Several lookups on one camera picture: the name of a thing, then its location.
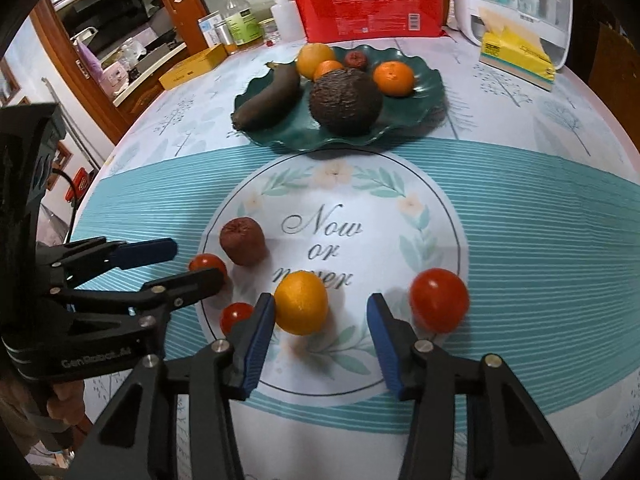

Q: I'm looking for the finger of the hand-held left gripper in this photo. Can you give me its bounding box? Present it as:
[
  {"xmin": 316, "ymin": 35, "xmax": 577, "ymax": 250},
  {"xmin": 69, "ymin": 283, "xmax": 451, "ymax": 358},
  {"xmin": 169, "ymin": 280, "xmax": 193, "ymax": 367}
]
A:
[
  {"xmin": 50, "ymin": 266, "xmax": 226, "ymax": 333},
  {"xmin": 37, "ymin": 237, "xmax": 180, "ymax": 286}
]

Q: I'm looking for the dark green scalloped plate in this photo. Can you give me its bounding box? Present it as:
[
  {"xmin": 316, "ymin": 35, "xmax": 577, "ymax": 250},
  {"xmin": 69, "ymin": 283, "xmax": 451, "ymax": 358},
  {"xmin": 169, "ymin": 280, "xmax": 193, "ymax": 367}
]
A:
[{"xmin": 233, "ymin": 45, "xmax": 447, "ymax": 152}]

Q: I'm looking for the blackened banana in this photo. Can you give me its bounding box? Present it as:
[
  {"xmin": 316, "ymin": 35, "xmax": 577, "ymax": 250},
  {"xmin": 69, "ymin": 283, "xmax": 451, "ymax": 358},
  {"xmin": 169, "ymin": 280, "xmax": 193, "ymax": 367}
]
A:
[{"xmin": 233, "ymin": 61, "xmax": 303, "ymax": 132}]

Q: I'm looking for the wooden picture frame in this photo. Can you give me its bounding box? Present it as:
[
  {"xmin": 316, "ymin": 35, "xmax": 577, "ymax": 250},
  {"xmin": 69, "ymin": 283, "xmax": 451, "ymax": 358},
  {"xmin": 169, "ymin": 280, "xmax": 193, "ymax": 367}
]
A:
[{"xmin": 0, "ymin": 57, "xmax": 23, "ymax": 107}]

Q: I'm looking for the red cherry tomato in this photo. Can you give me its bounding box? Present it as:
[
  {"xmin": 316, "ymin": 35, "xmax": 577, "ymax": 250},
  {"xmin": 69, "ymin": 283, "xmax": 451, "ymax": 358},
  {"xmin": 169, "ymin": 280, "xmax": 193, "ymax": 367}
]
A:
[
  {"xmin": 409, "ymin": 268, "xmax": 471, "ymax": 334},
  {"xmin": 220, "ymin": 302, "xmax": 256, "ymax": 335},
  {"xmin": 188, "ymin": 253, "xmax": 228, "ymax": 288}
]

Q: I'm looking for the red disposable cup package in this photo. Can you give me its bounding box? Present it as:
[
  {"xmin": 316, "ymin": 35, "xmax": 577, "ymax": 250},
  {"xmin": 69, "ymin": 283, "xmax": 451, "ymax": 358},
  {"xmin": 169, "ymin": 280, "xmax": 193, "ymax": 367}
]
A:
[{"xmin": 290, "ymin": 0, "xmax": 448, "ymax": 43}]

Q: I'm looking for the large yellow citrus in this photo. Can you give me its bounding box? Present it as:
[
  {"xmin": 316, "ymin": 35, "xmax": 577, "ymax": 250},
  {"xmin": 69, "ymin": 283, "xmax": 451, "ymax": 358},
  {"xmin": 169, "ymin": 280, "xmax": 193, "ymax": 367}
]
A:
[{"xmin": 296, "ymin": 42, "xmax": 337, "ymax": 80}]

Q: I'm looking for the dark brown avocado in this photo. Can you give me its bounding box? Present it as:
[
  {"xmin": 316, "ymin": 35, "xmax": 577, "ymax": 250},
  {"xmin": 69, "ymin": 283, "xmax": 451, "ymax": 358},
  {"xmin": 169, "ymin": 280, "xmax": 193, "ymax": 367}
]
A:
[{"xmin": 308, "ymin": 70, "xmax": 384, "ymax": 137}]

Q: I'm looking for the white plastic squeeze bottle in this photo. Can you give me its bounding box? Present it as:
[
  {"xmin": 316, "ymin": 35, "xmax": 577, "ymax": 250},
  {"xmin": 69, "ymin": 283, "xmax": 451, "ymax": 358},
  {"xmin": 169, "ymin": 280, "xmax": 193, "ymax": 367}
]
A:
[{"xmin": 271, "ymin": 0, "xmax": 307, "ymax": 43}]

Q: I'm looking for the small orange mandarin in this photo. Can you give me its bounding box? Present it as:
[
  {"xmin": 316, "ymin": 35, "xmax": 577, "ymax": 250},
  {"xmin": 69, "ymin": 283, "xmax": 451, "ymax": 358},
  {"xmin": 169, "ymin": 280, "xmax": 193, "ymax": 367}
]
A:
[{"xmin": 313, "ymin": 60, "xmax": 346, "ymax": 82}]

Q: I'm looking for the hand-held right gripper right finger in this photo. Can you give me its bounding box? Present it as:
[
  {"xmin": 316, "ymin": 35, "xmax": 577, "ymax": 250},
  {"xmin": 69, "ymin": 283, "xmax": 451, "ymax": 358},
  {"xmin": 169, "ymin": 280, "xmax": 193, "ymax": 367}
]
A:
[{"xmin": 366, "ymin": 292, "xmax": 583, "ymax": 480}]

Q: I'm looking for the yellow tin box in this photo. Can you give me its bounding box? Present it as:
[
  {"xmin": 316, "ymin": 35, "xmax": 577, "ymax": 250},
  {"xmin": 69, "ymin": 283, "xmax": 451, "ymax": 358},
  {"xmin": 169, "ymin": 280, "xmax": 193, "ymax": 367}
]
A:
[{"xmin": 158, "ymin": 43, "xmax": 228, "ymax": 91}]

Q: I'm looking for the round orange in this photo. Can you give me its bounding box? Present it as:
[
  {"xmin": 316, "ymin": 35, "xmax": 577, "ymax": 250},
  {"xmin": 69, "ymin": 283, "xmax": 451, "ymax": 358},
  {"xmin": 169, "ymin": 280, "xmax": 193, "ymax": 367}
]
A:
[{"xmin": 373, "ymin": 61, "xmax": 416, "ymax": 98}]

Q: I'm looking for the white and blue carton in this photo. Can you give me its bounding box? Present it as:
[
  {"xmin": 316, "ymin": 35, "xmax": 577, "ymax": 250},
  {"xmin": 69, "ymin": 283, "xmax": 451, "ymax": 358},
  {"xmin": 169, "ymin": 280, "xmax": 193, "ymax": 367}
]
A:
[{"xmin": 197, "ymin": 10, "xmax": 226, "ymax": 48}]

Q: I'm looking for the black cable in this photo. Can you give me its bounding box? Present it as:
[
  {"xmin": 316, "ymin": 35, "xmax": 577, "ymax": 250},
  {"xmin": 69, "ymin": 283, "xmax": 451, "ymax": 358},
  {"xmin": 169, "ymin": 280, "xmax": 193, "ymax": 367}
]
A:
[{"xmin": 47, "ymin": 167, "xmax": 83, "ymax": 241}]

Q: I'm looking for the white mop handle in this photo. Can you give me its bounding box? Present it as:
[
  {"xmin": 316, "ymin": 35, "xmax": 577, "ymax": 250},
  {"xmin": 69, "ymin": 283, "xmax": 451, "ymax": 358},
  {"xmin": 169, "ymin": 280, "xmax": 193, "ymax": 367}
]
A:
[{"xmin": 42, "ymin": 77, "xmax": 101, "ymax": 166}]

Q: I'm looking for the purple bag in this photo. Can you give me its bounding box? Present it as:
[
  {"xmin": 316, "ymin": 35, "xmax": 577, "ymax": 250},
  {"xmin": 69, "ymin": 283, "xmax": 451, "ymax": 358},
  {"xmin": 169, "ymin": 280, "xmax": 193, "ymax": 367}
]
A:
[{"xmin": 75, "ymin": 42, "xmax": 108, "ymax": 96}]

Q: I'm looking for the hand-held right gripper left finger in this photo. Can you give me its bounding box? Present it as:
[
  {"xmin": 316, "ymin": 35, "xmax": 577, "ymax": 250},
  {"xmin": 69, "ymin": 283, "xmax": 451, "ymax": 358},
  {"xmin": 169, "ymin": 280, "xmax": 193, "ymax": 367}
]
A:
[{"xmin": 65, "ymin": 292, "xmax": 278, "ymax": 480}]

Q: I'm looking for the person's left hand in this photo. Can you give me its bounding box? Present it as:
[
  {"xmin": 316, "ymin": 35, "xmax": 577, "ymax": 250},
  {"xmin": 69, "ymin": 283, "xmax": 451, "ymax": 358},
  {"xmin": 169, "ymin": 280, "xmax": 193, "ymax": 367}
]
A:
[{"xmin": 44, "ymin": 382, "xmax": 95, "ymax": 430}]

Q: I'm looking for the small yellow-orange citrus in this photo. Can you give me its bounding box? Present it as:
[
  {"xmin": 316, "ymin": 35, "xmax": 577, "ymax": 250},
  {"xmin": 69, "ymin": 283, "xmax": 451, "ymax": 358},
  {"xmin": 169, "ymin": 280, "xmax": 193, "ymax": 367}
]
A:
[{"xmin": 274, "ymin": 271, "xmax": 329, "ymax": 336}]

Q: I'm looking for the small metal can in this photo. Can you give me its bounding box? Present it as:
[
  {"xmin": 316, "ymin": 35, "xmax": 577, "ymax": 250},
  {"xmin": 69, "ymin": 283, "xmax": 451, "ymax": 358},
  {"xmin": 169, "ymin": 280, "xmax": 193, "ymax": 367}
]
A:
[{"xmin": 215, "ymin": 22, "xmax": 238, "ymax": 56}]

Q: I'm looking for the green label glass bottle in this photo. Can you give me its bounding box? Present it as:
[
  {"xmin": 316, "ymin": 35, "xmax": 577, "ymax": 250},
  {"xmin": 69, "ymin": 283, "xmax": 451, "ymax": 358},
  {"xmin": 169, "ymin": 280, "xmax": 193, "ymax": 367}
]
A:
[{"xmin": 221, "ymin": 0, "xmax": 264, "ymax": 47}]

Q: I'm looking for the white storage box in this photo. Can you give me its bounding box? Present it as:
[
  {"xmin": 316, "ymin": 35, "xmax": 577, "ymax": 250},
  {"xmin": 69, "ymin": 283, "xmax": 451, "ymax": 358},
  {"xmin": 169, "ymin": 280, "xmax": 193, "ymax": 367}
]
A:
[{"xmin": 447, "ymin": 0, "xmax": 573, "ymax": 68}]

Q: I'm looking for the yellow tissue pack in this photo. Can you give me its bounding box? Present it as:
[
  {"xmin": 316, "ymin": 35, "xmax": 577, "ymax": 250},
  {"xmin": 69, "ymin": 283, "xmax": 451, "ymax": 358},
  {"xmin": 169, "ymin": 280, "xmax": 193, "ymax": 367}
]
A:
[{"xmin": 477, "ymin": 7, "xmax": 557, "ymax": 92}]

